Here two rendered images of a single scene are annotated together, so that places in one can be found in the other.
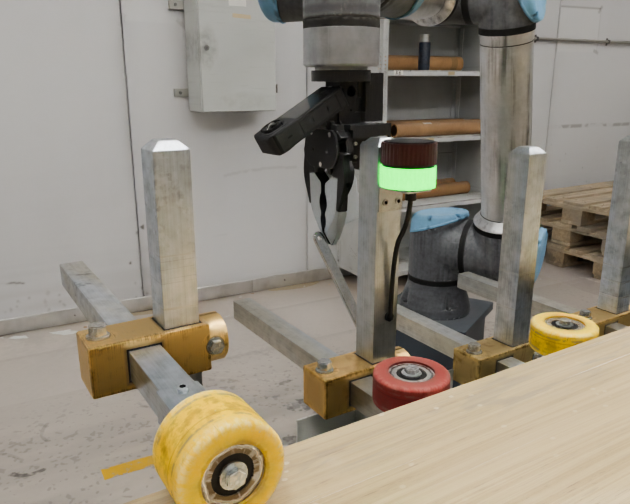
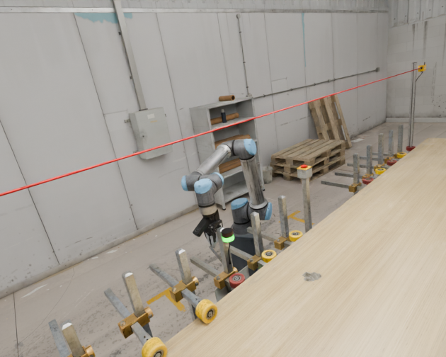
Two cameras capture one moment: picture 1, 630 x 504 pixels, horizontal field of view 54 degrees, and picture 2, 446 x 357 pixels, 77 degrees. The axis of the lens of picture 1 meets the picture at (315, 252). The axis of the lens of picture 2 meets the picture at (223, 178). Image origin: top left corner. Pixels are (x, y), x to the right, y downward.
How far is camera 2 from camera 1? 0.86 m
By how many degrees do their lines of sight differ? 7
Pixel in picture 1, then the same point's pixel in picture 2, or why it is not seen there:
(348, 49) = (209, 211)
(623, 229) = (283, 218)
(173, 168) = (183, 255)
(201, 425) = (204, 307)
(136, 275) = (133, 223)
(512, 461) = (256, 296)
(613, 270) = (283, 227)
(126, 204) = (124, 198)
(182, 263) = (187, 271)
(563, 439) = (265, 289)
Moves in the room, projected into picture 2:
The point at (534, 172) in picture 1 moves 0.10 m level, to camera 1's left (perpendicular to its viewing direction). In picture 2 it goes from (256, 218) to (239, 222)
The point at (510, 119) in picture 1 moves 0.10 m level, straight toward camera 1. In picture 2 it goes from (253, 179) to (252, 184)
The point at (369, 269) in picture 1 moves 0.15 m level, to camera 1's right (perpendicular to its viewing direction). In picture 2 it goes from (224, 255) to (251, 248)
